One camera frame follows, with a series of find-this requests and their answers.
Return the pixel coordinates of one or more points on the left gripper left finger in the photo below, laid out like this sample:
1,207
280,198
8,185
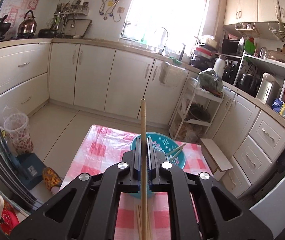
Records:
87,207

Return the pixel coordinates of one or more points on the floral plastic waste basket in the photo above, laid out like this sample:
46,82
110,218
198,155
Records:
16,125

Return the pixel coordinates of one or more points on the blue dustpan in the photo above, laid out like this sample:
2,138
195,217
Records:
29,169

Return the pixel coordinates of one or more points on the white hanging trash bin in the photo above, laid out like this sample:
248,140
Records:
171,75

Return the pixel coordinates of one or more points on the bamboo chopstick bundle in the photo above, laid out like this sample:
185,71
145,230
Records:
139,223

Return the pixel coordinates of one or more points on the yellow patterned slipper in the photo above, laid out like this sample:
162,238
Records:
51,178

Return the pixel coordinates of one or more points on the small white step stool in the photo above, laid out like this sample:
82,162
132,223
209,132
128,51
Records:
217,161

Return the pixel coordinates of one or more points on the kitchen faucet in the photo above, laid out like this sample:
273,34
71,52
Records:
163,41

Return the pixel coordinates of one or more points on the steel whistling kettle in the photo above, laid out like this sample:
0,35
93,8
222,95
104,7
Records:
27,28

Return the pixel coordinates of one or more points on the single bamboo chopstick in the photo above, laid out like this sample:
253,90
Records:
144,170

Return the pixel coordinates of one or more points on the white electric water boiler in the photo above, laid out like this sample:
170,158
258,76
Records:
268,90

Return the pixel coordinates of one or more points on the white thermos flask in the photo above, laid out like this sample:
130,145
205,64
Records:
221,63

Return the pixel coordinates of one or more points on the wall utensil rack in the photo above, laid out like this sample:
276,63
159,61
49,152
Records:
69,19

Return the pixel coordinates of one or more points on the blue perforated plastic bucket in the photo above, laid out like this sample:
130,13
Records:
161,148

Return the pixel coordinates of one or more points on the green bag of vegetables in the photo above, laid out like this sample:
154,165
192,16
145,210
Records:
209,80

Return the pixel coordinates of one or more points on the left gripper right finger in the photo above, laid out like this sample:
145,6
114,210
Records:
199,206

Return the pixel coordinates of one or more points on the pink checkered tablecloth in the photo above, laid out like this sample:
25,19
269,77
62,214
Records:
103,147

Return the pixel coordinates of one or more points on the black wok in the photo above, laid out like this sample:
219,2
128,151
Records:
4,27

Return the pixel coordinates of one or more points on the white rolling storage cart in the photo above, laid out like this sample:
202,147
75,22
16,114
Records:
194,113

